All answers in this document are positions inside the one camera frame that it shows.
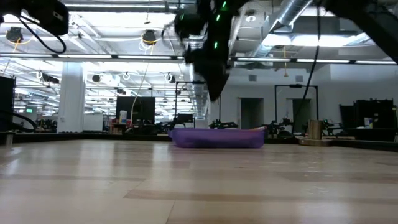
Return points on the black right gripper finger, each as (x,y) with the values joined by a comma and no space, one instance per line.
(217,85)

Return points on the purple plastic supply box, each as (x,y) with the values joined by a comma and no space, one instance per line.
(217,139)

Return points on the black background robot arm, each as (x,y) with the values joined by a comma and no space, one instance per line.
(224,124)

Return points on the black monitor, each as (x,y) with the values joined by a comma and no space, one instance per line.
(136,109)

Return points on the white wipes container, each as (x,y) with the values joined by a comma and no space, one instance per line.
(123,117)

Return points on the cylindrical stand with round base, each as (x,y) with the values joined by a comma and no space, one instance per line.
(315,130)

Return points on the long ceiling light bar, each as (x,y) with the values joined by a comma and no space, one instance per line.
(84,56)

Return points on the white pillar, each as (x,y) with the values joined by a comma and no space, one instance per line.
(71,105)

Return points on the green sign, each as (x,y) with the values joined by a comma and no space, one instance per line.
(29,110)

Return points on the black cabinet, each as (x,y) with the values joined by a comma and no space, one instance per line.
(7,105)

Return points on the black background rig frame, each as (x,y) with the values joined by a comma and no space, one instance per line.
(295,86)
(186,82)

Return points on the silver ceiling duct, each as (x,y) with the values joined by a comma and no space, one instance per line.
(289,12)

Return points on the black table rig frame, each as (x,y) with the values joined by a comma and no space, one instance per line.
(93,137)

